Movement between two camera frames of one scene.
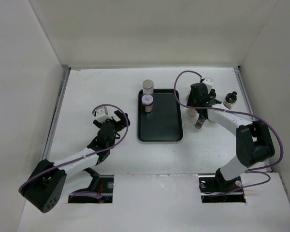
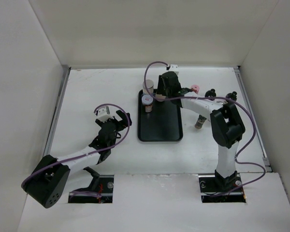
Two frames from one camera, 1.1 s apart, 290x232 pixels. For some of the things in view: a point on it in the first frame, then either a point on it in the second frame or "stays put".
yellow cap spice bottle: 193,112 to 159,97
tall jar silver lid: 148,85 stays put
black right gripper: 191,100 to 160,90
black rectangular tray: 164,123 stays put
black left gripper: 122,118 stays put
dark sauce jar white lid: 147,100 stays put
